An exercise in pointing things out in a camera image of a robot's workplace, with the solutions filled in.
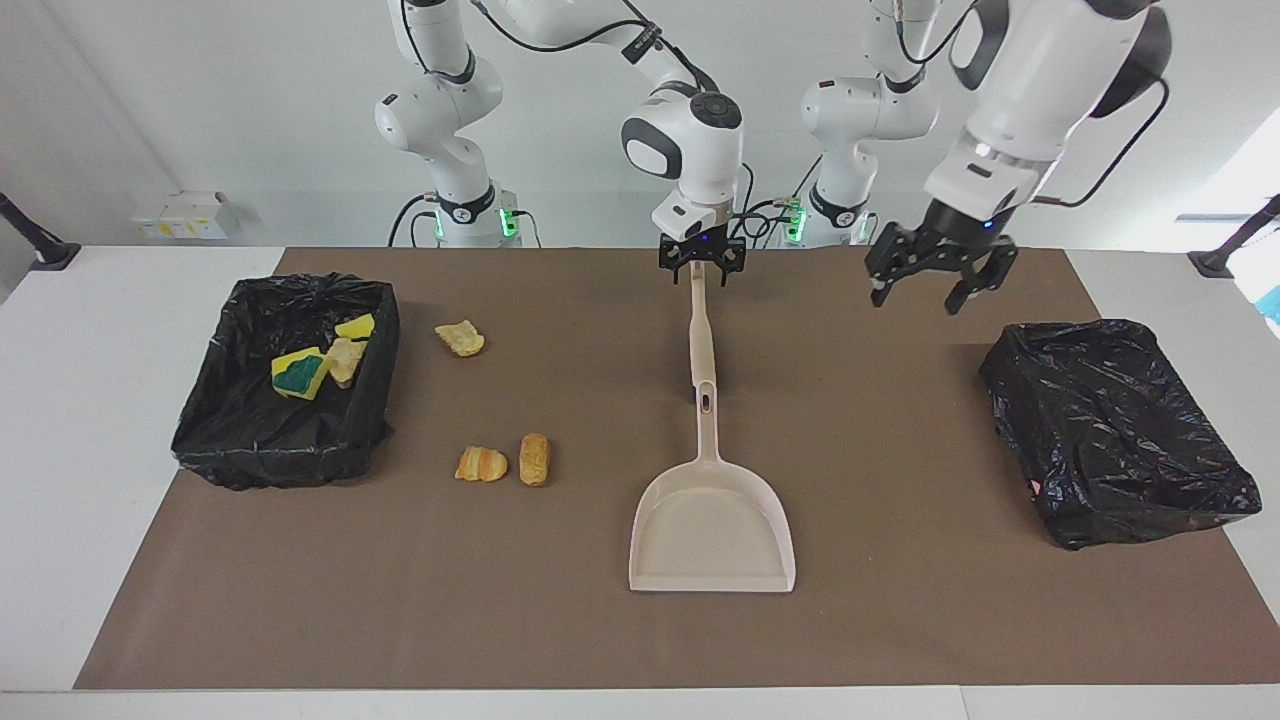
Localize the black left arm base cable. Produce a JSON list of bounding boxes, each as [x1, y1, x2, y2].
[[727, 165, 806, 249]]

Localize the black right arm base cable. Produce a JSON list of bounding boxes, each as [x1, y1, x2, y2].
[[388, 193, 441, 248]]

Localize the brown table mat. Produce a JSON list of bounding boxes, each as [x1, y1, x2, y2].
[[73, 247, 1280, 691]]

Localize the beige plastic dustpan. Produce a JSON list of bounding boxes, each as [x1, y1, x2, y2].
[[628, 382, 798, 594]]

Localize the tan sponge chunk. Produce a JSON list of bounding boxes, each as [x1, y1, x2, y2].
[[325, 338, 367, 387]]

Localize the black bag-lined trash bin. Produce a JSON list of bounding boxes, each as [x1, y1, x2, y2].
[[170, 272, 403, 491]]

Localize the beige hand brush black bristles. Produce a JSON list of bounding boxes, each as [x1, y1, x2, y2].
[[688, 262, 717, 393]]

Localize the black camera stand clamp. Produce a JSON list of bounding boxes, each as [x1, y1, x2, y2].
[[0, 192, 82, 271], [1188, 194, 1280, 279]]

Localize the pale yellow chip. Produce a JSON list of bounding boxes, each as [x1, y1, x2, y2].
[[433, 319, 486, 358]]

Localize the white cardboard box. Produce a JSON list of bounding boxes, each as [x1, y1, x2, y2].
[[132, 191, 238, 240]]

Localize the black bag-lined bin pink tag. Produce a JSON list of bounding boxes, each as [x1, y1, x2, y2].
[[978, 319, 1263, 552]]

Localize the large yellow green-backed sponge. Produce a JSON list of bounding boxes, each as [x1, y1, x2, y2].
[[275, 355, 332, 402]]

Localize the black arm base cable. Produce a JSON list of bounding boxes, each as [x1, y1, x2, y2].
[[727, 165, 806, 249], [388, 193, 441, 248]]

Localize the brown bread roll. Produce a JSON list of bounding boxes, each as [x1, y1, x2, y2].
[[518, 432, 552, 488]]

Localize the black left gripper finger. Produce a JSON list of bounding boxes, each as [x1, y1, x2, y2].
[[865, 224, 936, 307], [946, 240, 1020, 316]]

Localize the orange striped croissant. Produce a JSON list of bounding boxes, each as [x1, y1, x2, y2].
[[454, 445, 509, 484]]

